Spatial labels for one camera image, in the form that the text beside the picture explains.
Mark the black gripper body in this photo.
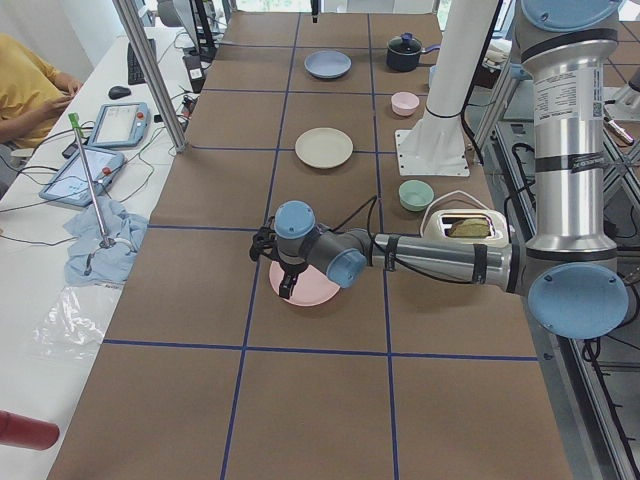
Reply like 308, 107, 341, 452
278, 257, 309, 285

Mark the pink plate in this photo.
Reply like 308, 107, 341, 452
269, 261, 340, 307

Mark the blue plate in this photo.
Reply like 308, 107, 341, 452
304, 50, 352, 80

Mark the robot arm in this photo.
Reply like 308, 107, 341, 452
274, 1, 629, 340

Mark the dark blue lidded pot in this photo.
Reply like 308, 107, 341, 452
386, 32, 440, 72

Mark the cream plate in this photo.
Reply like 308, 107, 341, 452
295, 127, 353, 169

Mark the pink bowl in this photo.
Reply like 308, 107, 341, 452
391, 91, 420, 117

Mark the light blue cup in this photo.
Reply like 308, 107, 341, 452
428, 65, 438, 89

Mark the black power strip box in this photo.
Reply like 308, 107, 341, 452
182, 55, 206, 93

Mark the black monitor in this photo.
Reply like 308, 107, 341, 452
157, 0, 217, 63

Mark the green bowl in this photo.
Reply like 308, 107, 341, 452
398, 179, 435, 212

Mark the cream toaster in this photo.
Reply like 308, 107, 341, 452
419, 190, 509, 247

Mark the toast slice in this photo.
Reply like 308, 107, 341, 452
448, 218, 491, 238

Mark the black keyboard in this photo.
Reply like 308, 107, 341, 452
126, 38, 157, 86

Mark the blue cloth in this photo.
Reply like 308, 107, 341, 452
64, 197, 148, 286

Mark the black computer mouse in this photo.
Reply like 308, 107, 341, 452
108, 85, 131, 100

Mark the far teach pendant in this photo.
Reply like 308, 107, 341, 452
88, 102, 149, 148

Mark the teach pendant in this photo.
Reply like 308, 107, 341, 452
39, 147, 125, 207
88, 102, 149, 148

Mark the clear plastic bag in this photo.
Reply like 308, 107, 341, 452
26, 284, 122, 365

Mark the near teach pendant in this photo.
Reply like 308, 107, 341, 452
39, 147, 125, 207

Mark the person in yellow shirt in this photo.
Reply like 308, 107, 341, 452
1, 33, 83, 148

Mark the red bottle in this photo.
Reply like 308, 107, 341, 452
1, 411, 60, 451

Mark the aluminium frame post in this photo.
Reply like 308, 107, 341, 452
112, 0, 187, 153

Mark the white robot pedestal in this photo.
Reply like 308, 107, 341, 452
395, 0, 500, 177

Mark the green handled grabber stick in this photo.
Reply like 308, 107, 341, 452
68, 113, 136, 252

